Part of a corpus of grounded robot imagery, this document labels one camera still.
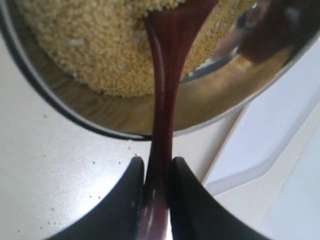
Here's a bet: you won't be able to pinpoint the dark red wooden spoon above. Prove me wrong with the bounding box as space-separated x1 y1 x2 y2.
137 0 218 240

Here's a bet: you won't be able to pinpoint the steel bowl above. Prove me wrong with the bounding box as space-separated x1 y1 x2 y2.
0 0 320 141

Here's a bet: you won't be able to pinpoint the white rectangular plastic tray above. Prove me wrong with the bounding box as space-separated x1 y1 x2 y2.
201 37 320 240

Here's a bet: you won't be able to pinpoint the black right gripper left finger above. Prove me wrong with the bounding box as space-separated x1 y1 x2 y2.
49 156 144 240

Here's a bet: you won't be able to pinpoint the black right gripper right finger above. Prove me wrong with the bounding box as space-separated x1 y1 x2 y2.
169 157 267 240

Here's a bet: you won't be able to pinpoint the yellow millet grains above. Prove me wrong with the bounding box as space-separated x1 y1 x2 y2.
14 0 241 98

